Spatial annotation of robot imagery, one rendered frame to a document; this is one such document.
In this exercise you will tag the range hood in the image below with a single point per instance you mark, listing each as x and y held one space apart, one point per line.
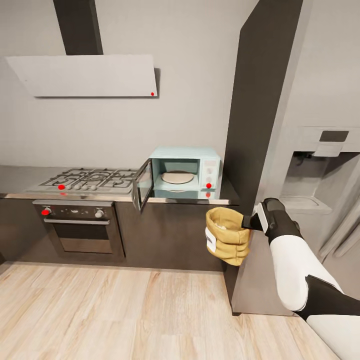
84 71

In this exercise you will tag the oven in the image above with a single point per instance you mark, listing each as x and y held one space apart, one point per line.
82 229

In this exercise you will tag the fridge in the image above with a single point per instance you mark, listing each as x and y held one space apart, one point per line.
294 135

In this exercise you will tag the burner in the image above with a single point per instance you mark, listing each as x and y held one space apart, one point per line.
89 180

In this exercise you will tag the popcorn bag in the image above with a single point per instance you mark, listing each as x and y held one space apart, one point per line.
225 237

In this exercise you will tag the microwave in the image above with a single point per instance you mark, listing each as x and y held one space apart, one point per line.
175 168

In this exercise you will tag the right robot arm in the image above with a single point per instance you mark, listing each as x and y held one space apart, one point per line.
303 285

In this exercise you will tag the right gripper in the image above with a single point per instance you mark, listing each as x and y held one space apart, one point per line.
249 222

